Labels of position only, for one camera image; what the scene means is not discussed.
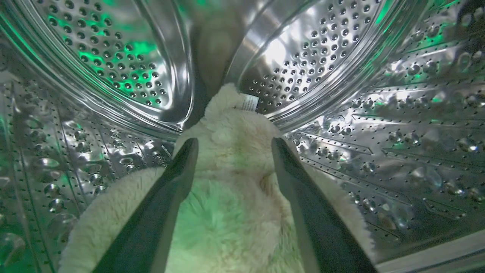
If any white care label tag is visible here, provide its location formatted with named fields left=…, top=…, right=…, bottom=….
left=240, top=94, right=260, bottom=111

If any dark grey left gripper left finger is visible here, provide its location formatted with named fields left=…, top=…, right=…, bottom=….
left=93, top=138, right=199, bottom=273

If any stainless steel washing machine drum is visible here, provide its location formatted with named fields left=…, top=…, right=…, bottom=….
left=0, top=0, right=485, bottom=273

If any white fluffy plush towel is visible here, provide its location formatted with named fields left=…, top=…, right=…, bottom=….
left=59, top=83, right=375, bottom=273

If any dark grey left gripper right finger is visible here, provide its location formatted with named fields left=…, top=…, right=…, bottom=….
left=271, top=137, right=378, bottom=273

